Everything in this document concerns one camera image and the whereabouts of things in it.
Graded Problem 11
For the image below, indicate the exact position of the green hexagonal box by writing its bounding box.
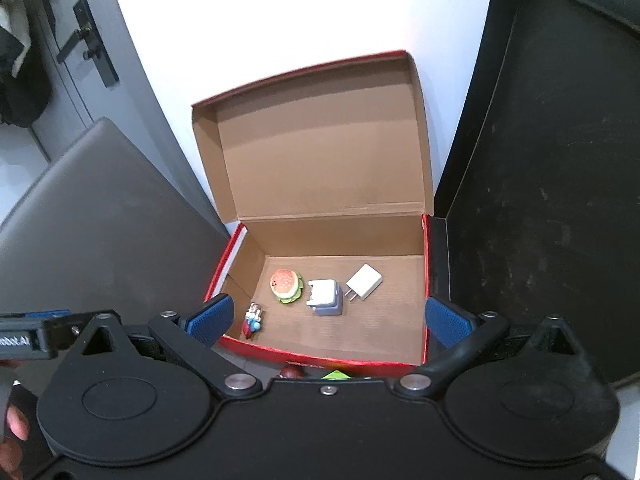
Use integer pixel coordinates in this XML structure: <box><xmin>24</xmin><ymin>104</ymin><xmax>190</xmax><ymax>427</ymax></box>
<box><xmin>322</xmin><ymin>370</ymin><xmax>350</xmax><ymax>380</ymax></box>

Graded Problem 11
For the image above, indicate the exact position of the black tray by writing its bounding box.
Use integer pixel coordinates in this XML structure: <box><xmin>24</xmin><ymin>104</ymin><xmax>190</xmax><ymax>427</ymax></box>
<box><xmin>428</xmin><ymin>0</ymin><xmax>639</xmax><ymax>385</ymax></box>

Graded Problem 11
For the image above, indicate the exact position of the person's left hand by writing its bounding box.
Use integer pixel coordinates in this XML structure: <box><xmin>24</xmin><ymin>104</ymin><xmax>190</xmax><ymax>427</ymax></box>
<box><xmin>0</xmin><ymin>364</ymin><xmax>42</xmax><ymax>480</ymax></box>

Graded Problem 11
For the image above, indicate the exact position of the dark bag on floor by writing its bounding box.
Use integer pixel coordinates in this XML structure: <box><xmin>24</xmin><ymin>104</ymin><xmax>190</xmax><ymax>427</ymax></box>
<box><xmin>1</xmin><ymin>0</ymin><xmax>51</xmax><ymax>128</ymax></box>

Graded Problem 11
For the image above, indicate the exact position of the white and grey charger cube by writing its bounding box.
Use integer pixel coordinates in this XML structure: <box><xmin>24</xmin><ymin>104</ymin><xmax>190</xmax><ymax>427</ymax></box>
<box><xmin>306</xmin><ymin>278</ymin><xmax>343</xmax><ymax>316</ymax></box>

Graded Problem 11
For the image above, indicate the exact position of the grey door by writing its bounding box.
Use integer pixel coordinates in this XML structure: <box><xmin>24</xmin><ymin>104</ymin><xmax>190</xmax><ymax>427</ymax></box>
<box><xmin>26</xmin><ymin>0</ymin><xmax>227</xmax><ymax>233</ymax></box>

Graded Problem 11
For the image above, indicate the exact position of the red cardboard shoe box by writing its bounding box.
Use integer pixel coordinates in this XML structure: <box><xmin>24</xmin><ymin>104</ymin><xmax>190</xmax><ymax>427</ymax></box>
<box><xmin>192</xmin><ymin>51</ymin><xmax>434</xmax><ymax>376</ymax></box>

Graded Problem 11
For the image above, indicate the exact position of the burger plush toy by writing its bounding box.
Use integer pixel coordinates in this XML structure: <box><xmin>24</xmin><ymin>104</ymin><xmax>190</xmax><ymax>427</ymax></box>
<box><xmin>269</xmin><ymin>269</ymin><xmax>304</xmax><ymax>304</ymax></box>

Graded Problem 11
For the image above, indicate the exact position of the white power adapter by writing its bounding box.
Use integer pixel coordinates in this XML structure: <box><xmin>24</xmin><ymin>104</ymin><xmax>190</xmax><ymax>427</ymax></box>
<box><xmin>344</xmin><ymin>263</ymin><xmax>383</xmax><ymax>301</ymax></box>

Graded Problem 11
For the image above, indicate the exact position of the black door handle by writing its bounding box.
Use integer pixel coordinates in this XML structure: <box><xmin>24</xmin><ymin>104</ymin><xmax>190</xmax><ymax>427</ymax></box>
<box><xmin>55</xmin><ymin>0</ymin><xmax>119</xmax><ymax>88</ymax></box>

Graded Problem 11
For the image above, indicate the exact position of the brown haired girl figurine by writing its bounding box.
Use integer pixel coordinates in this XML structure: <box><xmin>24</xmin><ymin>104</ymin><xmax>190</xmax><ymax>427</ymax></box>
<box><xmin>279</xmin><ymin>364</ymin><xmax>305</xmax><ymax>379</ymax></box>

